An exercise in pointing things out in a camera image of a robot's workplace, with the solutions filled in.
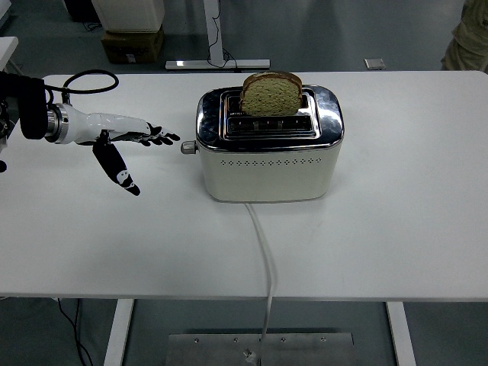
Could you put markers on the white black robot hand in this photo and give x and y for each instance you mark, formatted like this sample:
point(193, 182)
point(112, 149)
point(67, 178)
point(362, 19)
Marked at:
point(99, 122)

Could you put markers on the grey toaster lever knob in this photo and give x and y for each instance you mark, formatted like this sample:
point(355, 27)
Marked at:
point(187, 147)

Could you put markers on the cream chrome toaster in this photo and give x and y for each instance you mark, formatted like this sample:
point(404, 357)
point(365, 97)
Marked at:
point(267, 179)

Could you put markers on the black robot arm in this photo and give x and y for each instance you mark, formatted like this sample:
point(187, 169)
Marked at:
point(32, 106)

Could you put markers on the brown cardboard box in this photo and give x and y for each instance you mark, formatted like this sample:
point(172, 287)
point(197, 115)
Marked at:
point(133, 47)

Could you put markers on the black box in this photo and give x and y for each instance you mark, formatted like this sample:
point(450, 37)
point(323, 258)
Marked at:
point(82, 9)

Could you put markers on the white desk stand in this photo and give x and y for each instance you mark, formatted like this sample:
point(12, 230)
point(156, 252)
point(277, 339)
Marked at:
point(213, 30)

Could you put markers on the brown bread slice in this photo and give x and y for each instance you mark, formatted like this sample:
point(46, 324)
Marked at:
point(270, 99)

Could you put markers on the white table leg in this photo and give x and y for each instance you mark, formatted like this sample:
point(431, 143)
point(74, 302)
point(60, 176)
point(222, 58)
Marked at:
point(118, 335)
point(400, 335)

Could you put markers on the grey floor socket cover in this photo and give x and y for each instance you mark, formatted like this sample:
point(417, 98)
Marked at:
point(374, 63)

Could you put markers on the person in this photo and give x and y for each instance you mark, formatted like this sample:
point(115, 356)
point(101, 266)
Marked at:
point(469, 38)

